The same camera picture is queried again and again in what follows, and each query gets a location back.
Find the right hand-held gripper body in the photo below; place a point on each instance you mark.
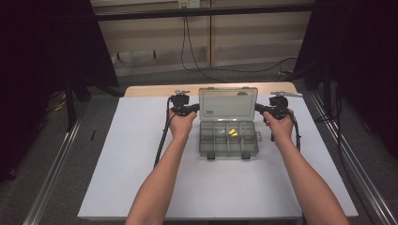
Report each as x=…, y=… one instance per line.
x=278, y=103

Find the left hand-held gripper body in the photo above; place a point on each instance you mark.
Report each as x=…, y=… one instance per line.
x=180, y=101

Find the yellow foam earplug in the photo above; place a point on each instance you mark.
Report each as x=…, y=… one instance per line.
x=234, y=135
x=231, y=131

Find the grey plastic compartment box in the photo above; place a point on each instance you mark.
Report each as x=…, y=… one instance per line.
x=228, y=146

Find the person's left hand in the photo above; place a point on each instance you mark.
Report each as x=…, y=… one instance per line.
x=180, y=126

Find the person's right hand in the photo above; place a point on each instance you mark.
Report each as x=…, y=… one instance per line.
x=281, y=129

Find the white table cover board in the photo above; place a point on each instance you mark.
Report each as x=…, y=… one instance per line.
x=125, y=140

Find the black curtain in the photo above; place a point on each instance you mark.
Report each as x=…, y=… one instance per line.
x=359, y=62
x=47, y=62

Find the black horizontal metal bar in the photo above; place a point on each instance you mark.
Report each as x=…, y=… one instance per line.
x=203, y=12

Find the black metal stand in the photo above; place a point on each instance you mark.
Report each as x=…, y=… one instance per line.
x=70, y=106

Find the metal floor rail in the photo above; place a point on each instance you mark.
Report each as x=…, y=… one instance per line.
x=353, y=162
x=53, y=175

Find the white wall socket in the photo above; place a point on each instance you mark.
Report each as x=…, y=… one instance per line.
x=189, y=3

